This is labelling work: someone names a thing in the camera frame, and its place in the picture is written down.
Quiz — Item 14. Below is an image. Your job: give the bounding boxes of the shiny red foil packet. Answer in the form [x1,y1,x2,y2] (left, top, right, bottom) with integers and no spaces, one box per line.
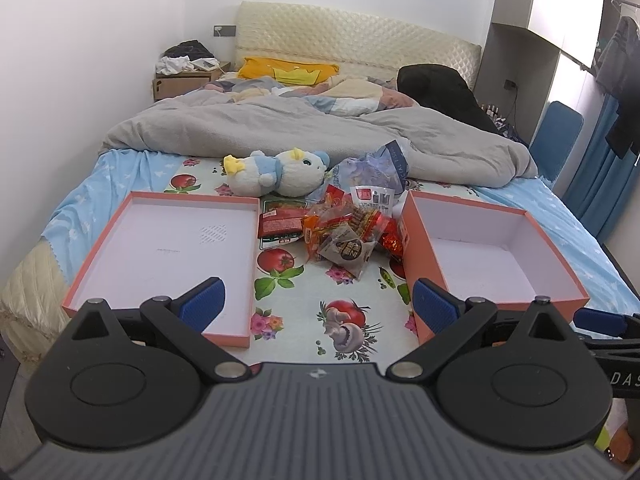
[378,218,404,260]

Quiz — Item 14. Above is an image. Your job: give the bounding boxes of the green label snack bag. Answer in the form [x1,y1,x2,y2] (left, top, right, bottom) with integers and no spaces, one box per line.
[258,198,307,250]

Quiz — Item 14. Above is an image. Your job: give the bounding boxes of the grey sesame snack packet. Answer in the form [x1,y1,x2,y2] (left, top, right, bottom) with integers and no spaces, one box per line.
[318,224,375,278]

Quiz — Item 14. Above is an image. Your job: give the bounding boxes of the red yellow jerky packet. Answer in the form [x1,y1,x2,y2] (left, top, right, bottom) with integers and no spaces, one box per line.
[348,207,388,243]

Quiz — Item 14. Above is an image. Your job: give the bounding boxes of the white shrimp snack bag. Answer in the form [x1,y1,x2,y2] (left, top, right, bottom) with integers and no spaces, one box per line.
[350,185,395,217]

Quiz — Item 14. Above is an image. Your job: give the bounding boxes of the dark red snack packet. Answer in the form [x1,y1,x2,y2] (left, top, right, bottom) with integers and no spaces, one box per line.
[258,207,308,238]

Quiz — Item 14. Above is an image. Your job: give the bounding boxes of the orange snack packet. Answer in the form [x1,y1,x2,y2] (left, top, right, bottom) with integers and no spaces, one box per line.
[302,214,342,260]

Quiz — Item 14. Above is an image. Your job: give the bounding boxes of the pink deep box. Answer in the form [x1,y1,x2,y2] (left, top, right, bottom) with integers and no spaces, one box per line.
[399,191,589,342]

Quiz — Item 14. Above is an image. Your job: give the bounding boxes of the pink shallow box lid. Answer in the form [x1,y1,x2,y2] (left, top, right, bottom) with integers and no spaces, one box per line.
[62,192,259,348]

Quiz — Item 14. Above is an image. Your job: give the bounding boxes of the fruit print bed sheet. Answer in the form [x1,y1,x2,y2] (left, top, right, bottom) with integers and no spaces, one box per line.
[43,150,639,366]

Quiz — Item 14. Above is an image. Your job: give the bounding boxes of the blue curtain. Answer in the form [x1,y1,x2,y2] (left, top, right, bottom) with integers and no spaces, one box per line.
[562,94,639,243]

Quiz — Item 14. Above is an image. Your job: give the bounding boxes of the blue plastic tissue bag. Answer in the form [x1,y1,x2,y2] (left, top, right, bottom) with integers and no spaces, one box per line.
[331,141,409,195]

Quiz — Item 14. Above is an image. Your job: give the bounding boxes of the grey blanket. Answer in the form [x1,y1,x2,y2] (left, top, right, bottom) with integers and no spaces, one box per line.
[102,89,537,188]

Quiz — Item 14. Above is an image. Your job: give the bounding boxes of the white blue plush toy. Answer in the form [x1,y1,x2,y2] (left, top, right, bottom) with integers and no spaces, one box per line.
[222,148,330,198]

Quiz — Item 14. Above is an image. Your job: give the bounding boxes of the blue chair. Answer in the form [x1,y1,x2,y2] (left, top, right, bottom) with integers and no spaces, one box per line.
[529,101,584,188]

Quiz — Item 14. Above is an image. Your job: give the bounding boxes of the black clothing pile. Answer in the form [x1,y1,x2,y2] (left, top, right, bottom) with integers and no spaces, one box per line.
[396,64,498,133]

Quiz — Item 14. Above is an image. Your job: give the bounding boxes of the hanging dark clothes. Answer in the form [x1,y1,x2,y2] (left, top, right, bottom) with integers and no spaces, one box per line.
[597,16,639,159]

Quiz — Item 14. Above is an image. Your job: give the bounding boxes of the clothes on nightstand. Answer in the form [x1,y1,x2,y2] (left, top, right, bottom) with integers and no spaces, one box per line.
[155,40,220,76]

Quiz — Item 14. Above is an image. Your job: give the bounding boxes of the yellow pillow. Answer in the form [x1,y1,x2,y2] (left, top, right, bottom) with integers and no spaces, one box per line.
[238,56,340,86]

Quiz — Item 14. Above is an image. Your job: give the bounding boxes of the cream padded headboard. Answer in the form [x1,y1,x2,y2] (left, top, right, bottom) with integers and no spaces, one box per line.
[234,1,482,87]

